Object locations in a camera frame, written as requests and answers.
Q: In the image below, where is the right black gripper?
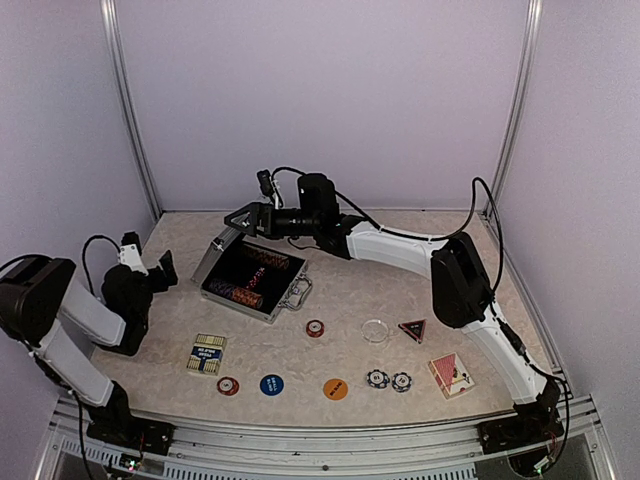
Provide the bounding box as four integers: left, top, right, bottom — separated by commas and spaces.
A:
223, 201, 318, 240

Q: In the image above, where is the aluminium poker chip case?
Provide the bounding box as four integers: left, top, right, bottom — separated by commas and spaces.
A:
191, 227, 313, 324

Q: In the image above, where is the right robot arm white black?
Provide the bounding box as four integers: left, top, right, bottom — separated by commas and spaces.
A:
224, 170, 570, 451

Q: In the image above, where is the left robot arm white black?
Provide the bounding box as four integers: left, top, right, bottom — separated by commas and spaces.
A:
1, 243, 178, 445

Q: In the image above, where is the chip row in case back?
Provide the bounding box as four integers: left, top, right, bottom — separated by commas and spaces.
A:
240, 243, 290, 270

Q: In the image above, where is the chip row in case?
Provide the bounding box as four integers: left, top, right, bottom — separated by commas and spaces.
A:
209, 279, 263, 309
240, 243, 290, 270

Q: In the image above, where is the chip row in case front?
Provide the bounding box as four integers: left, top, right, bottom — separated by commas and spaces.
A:
209, 279, 263, 309

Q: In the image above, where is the blue playing card box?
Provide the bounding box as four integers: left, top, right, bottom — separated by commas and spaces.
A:
186, 333, 227, 376

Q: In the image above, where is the red poker chip stack centre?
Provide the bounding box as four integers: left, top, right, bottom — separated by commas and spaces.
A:
306, 320, 325, 338

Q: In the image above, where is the red poker chip front left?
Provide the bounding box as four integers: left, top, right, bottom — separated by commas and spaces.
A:
217, 376, 240, 396

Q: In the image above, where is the blue small blind button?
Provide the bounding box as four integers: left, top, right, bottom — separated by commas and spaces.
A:
259, 374, 284, 396

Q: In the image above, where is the clear round dealer button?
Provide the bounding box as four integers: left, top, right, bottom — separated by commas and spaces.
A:
361, 319, 389, 344

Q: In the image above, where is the orange big blind button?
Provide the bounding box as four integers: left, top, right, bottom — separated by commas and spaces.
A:
323, 378, 349, 401

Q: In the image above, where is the black pink triangular button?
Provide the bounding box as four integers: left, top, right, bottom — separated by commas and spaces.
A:
398, 319, 426, 344

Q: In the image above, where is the blue white poker chip stack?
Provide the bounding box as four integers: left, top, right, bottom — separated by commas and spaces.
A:
366, 369, 390, 389

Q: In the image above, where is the red playing card deck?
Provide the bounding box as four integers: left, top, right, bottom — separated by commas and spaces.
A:
428, 352, 475, 399

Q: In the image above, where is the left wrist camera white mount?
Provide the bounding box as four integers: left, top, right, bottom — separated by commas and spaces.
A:
118, 231, 148, 275

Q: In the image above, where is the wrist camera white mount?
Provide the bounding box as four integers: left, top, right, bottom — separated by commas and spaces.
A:
256, 169, 284, 209
118, 231, 148, 275

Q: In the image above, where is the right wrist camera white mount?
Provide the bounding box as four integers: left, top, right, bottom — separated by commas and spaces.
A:
256, 169, 284, 209

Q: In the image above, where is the left aluminium corner post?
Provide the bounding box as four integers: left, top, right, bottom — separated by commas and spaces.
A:
100, 0, 163, 222

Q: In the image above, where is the aluminium corner post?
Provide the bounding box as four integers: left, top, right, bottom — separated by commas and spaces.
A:
491, 0, 544, 205
100, 0, 163, 222

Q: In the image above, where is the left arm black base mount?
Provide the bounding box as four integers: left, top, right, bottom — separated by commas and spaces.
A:
87, 406, 175, 456

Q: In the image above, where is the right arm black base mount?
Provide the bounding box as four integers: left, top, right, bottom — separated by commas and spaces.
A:
477, 415, 551, 455

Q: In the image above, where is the right aluminium corner post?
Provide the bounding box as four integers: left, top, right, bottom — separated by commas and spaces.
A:
491, 0, 544, 205

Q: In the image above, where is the aluminium front rail frame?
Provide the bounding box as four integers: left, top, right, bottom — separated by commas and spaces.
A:
34, 394, 616, 480

